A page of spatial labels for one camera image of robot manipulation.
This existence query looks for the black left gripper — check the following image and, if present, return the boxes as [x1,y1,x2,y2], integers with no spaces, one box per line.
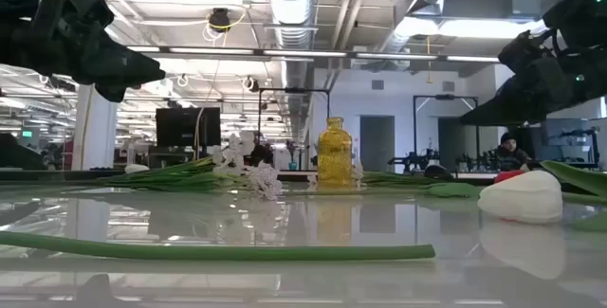
[0,12,167,103]

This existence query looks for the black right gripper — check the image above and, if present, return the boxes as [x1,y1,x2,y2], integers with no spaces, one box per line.
[458,45,607,127]

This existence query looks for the white artificial tulip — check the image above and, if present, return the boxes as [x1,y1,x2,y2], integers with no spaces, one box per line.
[476,159,607,233]
[123,158,224,179]

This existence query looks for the white speckled flower bunch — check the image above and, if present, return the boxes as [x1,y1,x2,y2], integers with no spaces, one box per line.
[106,131,285,201]

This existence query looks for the black artificial tulip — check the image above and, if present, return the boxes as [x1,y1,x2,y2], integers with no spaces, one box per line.
[0,230,436,262]

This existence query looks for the yellow glass vase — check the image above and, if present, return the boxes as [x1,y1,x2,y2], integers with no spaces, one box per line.
[316,117,354,189]

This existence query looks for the blue vase purple flowers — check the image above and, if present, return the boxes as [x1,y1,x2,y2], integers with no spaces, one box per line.
[285,139,300,172]

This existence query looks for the person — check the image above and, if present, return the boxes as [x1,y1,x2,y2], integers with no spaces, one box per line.
[492,132,533,172]

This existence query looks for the white pillar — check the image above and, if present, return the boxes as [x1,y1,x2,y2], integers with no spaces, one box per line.
[70,84,119,172]

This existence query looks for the wide grey screen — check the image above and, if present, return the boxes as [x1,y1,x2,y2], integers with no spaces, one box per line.
[544,118,601,166]

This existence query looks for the black computer monitor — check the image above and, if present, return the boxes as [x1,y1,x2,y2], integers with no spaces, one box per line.
[155,106,222,148]

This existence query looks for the grey door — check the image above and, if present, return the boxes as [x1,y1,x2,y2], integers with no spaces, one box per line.
[359,115,395,172]

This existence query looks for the long ceiling light bar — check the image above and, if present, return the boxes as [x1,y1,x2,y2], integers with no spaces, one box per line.
[127,45,502,63]

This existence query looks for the white glossy board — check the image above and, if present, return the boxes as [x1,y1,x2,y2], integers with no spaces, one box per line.
[0,177,607,308]

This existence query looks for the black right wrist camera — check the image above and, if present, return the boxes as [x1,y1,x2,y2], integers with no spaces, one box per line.
[496,27,563,76]

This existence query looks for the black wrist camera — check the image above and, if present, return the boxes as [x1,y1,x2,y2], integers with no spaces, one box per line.
[28,0,116,32]
[496,27,563,76]

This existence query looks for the black station frame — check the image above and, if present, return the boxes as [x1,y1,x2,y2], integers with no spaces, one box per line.
[257,87,332,172]
[412,93,480,172]

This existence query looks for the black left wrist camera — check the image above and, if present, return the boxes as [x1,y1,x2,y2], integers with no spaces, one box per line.
[28,0,116,32]

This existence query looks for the black ceiling camera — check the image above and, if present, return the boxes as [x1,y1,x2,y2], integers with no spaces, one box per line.
[208,8,232,33]

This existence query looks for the black metal table frame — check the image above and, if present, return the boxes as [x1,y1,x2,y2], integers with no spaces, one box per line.
[0,168,607,186]

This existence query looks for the corrugated silver air duct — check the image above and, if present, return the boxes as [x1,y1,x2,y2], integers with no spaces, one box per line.
[264,0,328,146]

